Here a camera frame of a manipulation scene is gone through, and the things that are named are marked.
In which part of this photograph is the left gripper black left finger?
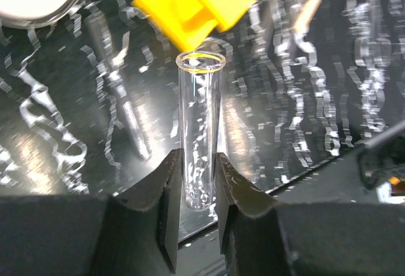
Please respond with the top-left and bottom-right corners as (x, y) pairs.
(1, 149), (183, 275)

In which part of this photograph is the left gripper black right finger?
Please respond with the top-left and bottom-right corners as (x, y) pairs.
(215, 154), (404, 275)

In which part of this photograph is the clear glass test tube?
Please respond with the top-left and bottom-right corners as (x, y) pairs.
(85, 13), (151, 160)
(176, 51), (226, 211)

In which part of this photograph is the yellow plastic test tube rack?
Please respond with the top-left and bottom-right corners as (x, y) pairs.
(132, 0), (255, 52)

